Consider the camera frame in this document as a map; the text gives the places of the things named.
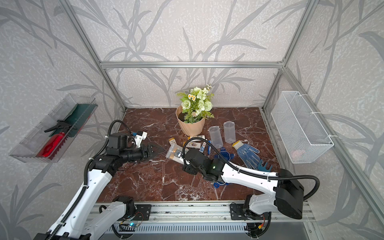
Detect beige flower pot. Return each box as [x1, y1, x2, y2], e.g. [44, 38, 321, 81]
[176, 106, 206, 136]

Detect aluminium front rail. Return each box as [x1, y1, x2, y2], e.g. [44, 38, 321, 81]
[86, 201, 316, 224]

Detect white wire mesh basket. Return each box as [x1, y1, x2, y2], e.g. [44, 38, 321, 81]
[271, 91, 334, 164]

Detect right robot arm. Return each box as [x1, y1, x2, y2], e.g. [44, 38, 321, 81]
[182, 149, 320, 220]

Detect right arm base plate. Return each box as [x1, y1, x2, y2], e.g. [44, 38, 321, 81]
[230, 203, 271, 221]

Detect white blue dotted work glove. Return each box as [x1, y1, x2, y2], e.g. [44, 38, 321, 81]
[232, 141, 261, 170]

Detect pink item in basket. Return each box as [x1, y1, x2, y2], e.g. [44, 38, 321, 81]
[291, 150, 306, 163]

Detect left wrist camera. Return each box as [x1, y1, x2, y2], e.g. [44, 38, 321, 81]
[132, 131, 148, 148]

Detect blue cup lid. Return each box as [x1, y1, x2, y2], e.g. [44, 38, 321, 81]
[213, 148, 235, 166]
[213, 182, 229, 189]

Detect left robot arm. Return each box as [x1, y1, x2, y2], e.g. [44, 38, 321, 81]
[35, 132, 164, 240]

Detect blue-lidded clear kit cup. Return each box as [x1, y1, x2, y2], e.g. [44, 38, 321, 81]
[166, 144, 184, 165]
[223, 121, 236, 144]
[208, 126, 224, 149]

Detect green white artificial flowers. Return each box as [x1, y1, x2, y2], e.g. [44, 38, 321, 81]
[177, 85, 215, 124]

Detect white yellow-capped lotion bottle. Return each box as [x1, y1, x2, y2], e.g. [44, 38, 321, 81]
[187, 135, 206, 142]

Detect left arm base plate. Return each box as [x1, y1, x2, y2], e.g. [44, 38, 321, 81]
[121, 204, 152, 222]

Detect wooden handled brush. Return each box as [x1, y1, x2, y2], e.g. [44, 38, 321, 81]
[258, 161, 273, 172]

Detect clear plastic wall tray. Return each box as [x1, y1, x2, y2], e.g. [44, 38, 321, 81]
[9, 94, 98, 163]

